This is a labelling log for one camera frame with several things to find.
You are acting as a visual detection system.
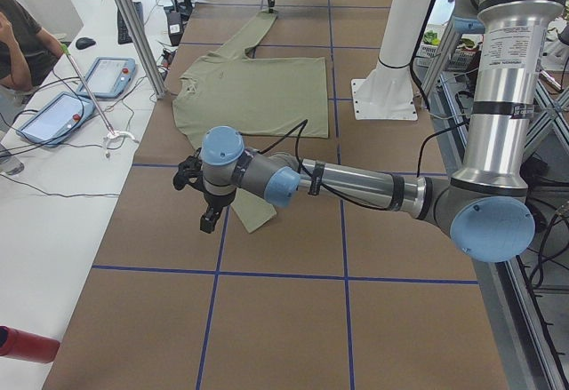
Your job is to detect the olive green long-sleeve shirt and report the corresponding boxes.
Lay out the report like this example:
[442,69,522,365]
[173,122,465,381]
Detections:
[172,9,331,235]

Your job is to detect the grabber stick green tip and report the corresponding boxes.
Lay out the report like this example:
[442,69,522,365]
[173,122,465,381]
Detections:
[60,44,139,159]

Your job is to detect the black keyboard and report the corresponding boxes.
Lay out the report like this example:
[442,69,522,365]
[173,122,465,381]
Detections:
[116,1,145,45]

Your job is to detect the far teach pendant tablet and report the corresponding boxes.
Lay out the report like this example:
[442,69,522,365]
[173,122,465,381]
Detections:
[80,57,136,99]

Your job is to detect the teach pendant tablet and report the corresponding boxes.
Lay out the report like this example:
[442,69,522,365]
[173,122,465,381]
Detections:
[80,57,136,99]
[16,92,94,147]

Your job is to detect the near teach pendant tablet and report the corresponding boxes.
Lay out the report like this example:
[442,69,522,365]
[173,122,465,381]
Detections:
[16,92,94,147]

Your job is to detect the black computer mouse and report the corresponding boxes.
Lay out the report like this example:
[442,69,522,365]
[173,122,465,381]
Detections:
[75,37,96,50]

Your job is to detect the red bottle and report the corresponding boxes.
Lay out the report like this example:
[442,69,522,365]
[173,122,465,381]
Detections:
[1,326,60,363]

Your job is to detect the seated person dark shirt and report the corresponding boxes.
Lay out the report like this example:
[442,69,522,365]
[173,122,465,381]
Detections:
[1,0,63,92]

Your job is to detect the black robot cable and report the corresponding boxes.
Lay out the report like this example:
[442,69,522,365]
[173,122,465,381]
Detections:
[242,118,472,213]

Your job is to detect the aluminium frame post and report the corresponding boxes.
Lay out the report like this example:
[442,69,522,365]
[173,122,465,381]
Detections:
[115,0,166,99]

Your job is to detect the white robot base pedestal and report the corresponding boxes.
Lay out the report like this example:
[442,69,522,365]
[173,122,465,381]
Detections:
[351,0,431,121]

